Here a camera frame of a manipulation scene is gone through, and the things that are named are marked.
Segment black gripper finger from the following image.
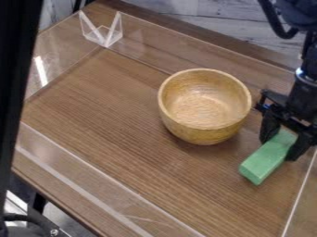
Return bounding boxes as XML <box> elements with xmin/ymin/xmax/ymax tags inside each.
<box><xmin>259</xmin><ymin>110</ymin><xmax>281</xmax><ymax>143</ymax></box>
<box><xmin>286</xmin><ymin>131</ymin><xmax>314</xmax><ymax>161</ymax></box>

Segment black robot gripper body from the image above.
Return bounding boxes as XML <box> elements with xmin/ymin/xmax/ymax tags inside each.
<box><xmin>255</xmin><ymin>74</ymin><xmax>317</xmax><ymax>136</ymax></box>

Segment green rectangular block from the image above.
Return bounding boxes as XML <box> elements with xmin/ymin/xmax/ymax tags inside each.
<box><xmin>239</xmin><ymin>129</ymin><xmax>297</xmax><ymax>185</ymax></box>

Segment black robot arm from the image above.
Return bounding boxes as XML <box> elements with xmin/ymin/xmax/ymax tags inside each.
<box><xmin>255</xmin><ymin>0</ymin><xmax>317</xmax><ymax>161</ymax></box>

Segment light wooden bowl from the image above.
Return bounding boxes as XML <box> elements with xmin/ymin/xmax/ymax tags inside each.
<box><xmin>158</xmin><ymin>68</ymin><xmax>253</xmax><ymax>145</ymax></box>

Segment clear acrylic tray walls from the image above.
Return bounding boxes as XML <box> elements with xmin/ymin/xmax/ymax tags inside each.
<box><xmin>13</xmin><ymin>5</ymin><xmax>313</xmax><ymax>237</ymax></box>

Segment black metal table leg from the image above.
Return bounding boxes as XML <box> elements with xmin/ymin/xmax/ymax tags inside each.
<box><xmin>32</xmin><ymin>193</ymin><xmax>47</xmax><ymax>214</ymax></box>

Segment black bracket with bolt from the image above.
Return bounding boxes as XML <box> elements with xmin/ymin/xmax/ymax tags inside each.
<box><xmin>39</xmin><ymin>216</ymin><xmax>72</xmax><ymax>237</ymax></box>

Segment black cable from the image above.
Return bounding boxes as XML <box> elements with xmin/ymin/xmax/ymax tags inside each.
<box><xmin>3</xmin><ymin>212</ymin><xmax>47</xmax><ymax>237</ymax></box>

